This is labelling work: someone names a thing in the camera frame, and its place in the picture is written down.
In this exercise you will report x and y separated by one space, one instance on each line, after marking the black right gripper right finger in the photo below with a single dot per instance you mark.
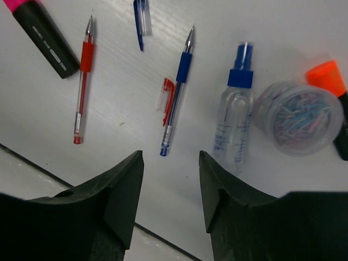
247 224

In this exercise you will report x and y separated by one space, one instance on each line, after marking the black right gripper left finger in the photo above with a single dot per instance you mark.
92 221

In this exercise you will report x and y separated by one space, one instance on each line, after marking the red pen cap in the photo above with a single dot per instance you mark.
166 99

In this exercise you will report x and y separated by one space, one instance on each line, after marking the blue gel pen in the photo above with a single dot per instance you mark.
175 92

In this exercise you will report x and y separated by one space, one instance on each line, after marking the red gel pen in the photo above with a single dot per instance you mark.
86 63

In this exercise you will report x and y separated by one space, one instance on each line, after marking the blue pen cap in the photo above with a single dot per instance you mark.
142 20

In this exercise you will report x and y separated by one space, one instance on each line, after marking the clear spray bottle blue cap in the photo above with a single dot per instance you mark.
235 112

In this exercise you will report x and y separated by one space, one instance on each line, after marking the orange highlighter marker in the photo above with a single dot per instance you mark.
327 76

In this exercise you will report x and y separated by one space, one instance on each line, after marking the pink highlighter marker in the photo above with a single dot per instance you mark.
38 24

